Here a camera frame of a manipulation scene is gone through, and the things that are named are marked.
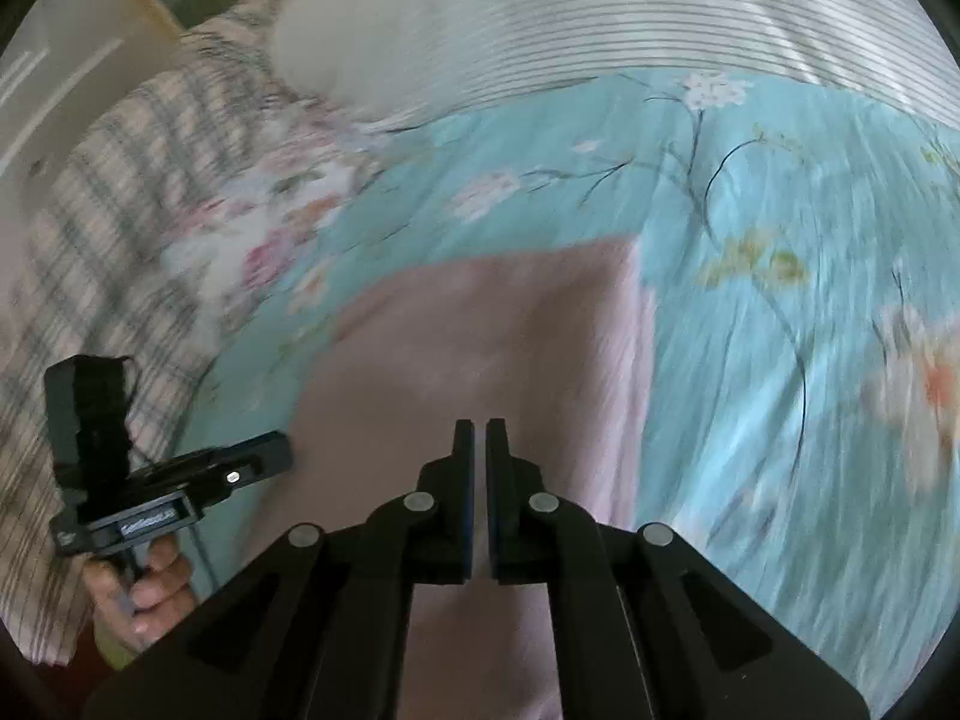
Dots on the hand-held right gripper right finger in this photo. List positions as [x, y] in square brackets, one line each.
[511, 487]

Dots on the white striped pillow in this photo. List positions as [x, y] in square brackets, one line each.
[600, 15]

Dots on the teal floral blanket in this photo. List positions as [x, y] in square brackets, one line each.
[750, 427]

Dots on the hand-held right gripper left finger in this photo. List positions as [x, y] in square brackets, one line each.
[444, 487]

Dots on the white floral cloth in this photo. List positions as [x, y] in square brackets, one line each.
[247, 240]

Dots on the plaid bed sheet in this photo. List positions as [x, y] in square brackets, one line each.
[97, 240]

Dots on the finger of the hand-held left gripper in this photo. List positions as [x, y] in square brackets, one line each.
[247, 465]

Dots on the pink knit sweater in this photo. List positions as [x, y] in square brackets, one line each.
[487, 330]

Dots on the person's left hand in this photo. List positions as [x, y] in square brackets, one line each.
[161, 592]

